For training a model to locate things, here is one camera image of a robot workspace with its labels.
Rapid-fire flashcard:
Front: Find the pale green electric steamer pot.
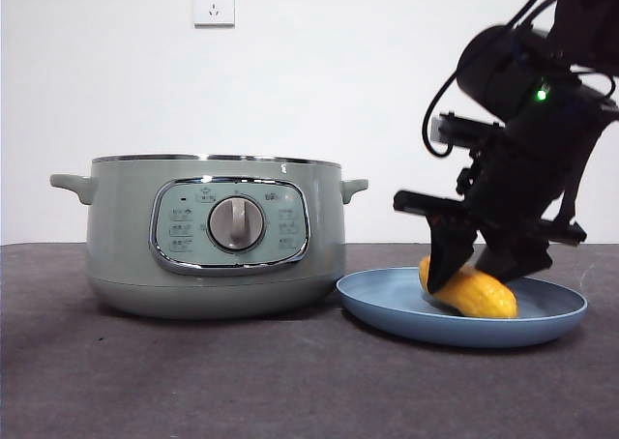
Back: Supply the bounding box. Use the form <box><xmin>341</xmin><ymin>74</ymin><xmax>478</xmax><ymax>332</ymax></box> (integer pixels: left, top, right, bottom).
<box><xmin>49</xmin><ymin>153</ymin><xmax>369</xmax><ymax>320</ymax></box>

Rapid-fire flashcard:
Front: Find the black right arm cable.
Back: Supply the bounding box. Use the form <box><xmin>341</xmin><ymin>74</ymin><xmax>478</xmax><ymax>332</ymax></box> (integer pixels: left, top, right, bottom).
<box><xmin>421</xmin><ymin>0</ymin><xmax>567</xmax><ymax>159</ymax></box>

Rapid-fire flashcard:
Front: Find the yellow corn cob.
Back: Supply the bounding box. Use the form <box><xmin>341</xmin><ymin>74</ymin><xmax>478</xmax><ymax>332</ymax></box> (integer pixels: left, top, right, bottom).
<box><xmin>418</xmin><ymin>254</ymin><xmax>519</xmax><ymax>320</ymax></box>

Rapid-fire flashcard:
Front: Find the blue round plate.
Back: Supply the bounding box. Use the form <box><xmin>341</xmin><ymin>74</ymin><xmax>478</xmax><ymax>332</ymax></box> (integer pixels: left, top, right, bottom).
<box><xmin>336</xmin><ymin>266</ymin><xmax>589</xmax><ymax>349</ymax></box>

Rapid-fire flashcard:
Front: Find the white wall socket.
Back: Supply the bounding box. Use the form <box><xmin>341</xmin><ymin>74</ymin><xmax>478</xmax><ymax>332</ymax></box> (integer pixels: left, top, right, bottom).
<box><xmin>193</xmin><ymin>0</ymin><xmax>236</xmax><ymax>28</ymax></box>

